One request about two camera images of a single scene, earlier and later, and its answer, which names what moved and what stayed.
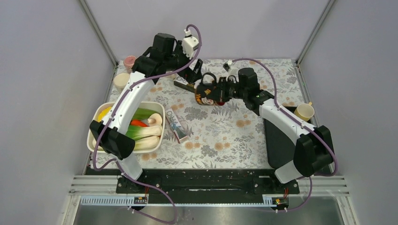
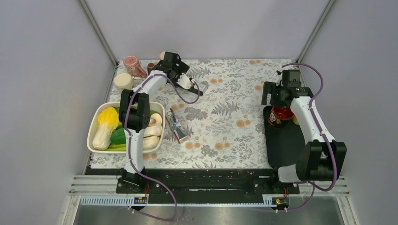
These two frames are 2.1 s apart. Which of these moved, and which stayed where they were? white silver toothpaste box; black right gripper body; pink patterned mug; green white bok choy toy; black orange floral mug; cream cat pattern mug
Moved: black orange floral mug; black right gripper body
Stayed: pink patterned mug; green white bok choy toy; cream cat pattern mug; white silver toothpaste box
